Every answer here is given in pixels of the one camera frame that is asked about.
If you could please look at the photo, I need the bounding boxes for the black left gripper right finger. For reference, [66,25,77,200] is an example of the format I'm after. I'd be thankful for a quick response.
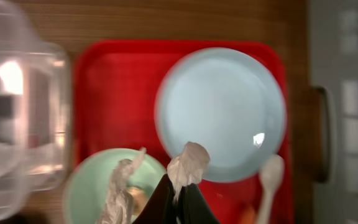
[178,184,219,224]

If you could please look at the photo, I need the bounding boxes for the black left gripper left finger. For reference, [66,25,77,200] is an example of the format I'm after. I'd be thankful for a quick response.
[132,174,177,224]

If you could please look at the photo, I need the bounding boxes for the brown food scrap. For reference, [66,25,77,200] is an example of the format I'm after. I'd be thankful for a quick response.
[127,186,149,217]

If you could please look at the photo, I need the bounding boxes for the small white tissue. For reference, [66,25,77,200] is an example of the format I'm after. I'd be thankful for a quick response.
[96,141,211,224]

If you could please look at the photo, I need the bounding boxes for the orange carrot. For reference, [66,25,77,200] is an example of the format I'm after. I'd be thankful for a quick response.
[237,205,256,224]

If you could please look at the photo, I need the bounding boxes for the mint green bowl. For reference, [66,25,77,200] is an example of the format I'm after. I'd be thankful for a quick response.
[63,148,166,224]

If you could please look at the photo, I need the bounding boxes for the large white napkin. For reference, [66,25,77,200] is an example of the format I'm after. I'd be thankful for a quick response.
[0,142,56,177]

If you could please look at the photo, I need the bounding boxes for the grey dishwasher rack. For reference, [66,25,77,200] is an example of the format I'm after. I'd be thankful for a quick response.
[308,0,358,223]

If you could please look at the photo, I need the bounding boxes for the white plastic spoon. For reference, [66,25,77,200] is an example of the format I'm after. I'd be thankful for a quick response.
[255,154,285,224]

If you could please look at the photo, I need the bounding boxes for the light blue plate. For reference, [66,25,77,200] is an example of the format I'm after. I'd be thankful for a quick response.
[155,47,287,183]

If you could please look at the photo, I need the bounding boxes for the red plastic tray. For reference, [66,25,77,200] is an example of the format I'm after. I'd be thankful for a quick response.
[73,40,295,223]

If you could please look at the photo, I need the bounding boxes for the clear plastic bin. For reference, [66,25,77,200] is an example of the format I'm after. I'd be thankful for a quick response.
[0,1,72,220]

